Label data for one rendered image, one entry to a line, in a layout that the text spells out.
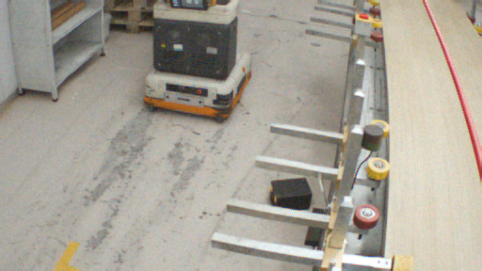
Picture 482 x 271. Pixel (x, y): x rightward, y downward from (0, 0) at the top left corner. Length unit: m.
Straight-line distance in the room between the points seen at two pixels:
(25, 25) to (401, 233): 3.13
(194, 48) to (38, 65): 1.33
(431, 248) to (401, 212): 0.18
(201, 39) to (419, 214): 2.16
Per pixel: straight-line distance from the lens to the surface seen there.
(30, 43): 3.80
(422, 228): 1.45
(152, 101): 3.49
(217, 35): 3.19
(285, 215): 1.45
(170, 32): 3.31
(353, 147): 1.33
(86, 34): 4.57
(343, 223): 1.16
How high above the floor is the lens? 1.84
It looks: 34 degrees down
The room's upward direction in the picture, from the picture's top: 3 degrees clockwise
